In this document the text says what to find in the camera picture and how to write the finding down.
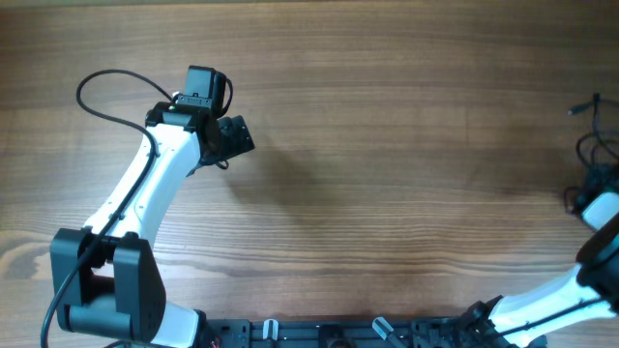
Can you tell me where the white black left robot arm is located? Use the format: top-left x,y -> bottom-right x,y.
40,66 -> 254,347

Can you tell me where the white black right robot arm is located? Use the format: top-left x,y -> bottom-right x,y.
453,164 -> 618,347

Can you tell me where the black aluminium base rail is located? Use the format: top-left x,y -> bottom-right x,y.
206,317 -> 515,348

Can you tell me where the black left camera cable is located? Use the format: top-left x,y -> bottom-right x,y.
40,69 -> 234,348

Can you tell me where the black camera cable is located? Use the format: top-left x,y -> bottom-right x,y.
40,69 -> 234,348
492,297 -> 605,339

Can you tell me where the black right camera cable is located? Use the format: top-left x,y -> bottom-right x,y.
492,297 -> 605,339

